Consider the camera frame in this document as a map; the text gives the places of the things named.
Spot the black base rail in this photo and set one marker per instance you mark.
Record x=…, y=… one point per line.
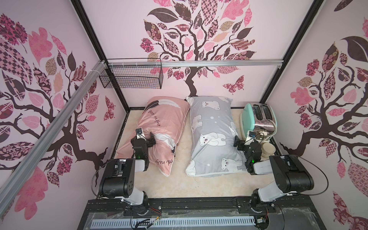
x=287, y=213

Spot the aluminium frame bar back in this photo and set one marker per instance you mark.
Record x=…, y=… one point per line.
x=211, y=63

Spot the black wire basket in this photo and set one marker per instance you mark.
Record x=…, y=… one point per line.
x=133, y=73

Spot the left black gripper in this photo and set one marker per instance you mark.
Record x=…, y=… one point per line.
x=151, y=141

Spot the white slotted cable duct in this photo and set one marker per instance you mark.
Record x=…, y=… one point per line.
x=169, y=223

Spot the aluminium frame bar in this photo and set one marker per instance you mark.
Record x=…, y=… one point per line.
x=18, y=178
x=211, y=63

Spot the pink feather pillow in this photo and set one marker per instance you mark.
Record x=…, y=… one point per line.
x=165, y=118

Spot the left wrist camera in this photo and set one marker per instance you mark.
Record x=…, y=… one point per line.
x=140, y=133

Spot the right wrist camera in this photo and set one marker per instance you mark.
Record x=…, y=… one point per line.
x=251, y=136

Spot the cream ceramic cup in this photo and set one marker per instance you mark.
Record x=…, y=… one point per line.
x=268, y=150

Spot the aluminium frame bar left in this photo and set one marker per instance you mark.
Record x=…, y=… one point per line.
x=18, y=178

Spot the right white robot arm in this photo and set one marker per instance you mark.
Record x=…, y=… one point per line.
x=290, y=175

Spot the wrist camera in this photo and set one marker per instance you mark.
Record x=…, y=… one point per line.
x=251, y=136
x=140, y=133

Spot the mint green chrome toaster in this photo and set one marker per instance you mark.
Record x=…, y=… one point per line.
x=260, y=118

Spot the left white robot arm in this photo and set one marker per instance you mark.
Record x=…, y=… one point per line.
x=119, y=176

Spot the grey polar bear pillow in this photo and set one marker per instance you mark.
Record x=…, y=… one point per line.
x=214, y=133

